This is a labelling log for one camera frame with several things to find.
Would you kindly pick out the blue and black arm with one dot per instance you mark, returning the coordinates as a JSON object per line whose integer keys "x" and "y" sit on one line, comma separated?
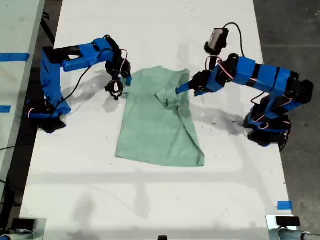
{"x": 50, "y": 82}
{"x": 265, "y": 75}

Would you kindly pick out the round black camera box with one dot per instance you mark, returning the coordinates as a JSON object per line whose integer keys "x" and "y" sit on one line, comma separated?
{"x": 115, "y": 88}

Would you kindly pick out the black camera stalk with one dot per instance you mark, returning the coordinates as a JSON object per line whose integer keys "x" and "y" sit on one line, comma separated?
{"x": 115, "y": 75}
{"x": 213, "y": 60}

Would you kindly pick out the silver metal plate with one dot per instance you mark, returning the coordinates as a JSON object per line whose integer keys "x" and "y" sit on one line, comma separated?
{"x": 41, "y": 228}
{"x": 270, "y": 223}

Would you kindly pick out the long blue tape strip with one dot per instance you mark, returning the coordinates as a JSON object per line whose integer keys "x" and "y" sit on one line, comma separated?
{"x": 15, "y": 57}

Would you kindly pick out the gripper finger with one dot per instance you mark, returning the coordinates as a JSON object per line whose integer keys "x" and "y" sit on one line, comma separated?
{"x": 185, "y": 87}
{"x": 128, "y": 81}

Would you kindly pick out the small black object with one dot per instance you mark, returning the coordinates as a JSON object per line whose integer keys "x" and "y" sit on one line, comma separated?
{"x": 162, "y": 238}

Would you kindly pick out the small black box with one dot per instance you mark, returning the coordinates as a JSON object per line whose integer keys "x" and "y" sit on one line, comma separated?
{"x": 23, "y": 223}
{"x": 287, "y": 221}

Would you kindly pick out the pale green T-shirt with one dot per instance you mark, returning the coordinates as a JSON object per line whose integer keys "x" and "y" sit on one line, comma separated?
{"x": 155, "y": 130}

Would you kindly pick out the rectangular black camera box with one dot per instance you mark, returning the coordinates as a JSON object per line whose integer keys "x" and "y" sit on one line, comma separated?
{"x": 216, "y": 40}

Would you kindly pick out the pale side table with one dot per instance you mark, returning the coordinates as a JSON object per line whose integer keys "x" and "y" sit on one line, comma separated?
{"x": 15, "y": 30}

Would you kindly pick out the short blue tape strip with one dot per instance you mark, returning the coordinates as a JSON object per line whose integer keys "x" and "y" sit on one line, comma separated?
{"x": 5, "y": 109}
{"x": 285, "y": 205}

